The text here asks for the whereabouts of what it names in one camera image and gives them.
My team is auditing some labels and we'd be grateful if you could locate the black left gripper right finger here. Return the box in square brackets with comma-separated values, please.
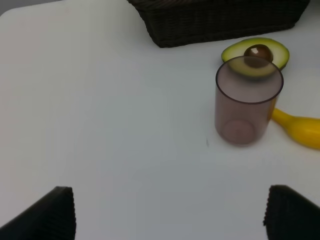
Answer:
[263, 185, 320, 240]

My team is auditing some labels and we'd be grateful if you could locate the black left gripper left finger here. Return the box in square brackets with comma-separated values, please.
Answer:
[0, 186, 77, 240]

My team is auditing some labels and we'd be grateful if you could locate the yellow banana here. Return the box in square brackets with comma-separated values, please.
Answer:
[272, 108, 320, 150]

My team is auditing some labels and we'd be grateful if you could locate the translucent pink plastic cup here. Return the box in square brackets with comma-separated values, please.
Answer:
[214, 56, 284, 146]

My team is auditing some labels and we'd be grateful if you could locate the halved avocado with pit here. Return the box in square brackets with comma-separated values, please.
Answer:
[219, 37, 290, 79]

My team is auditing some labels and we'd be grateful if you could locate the dark brown wicker basket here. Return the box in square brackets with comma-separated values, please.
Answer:
[129, 0, 310, 48]

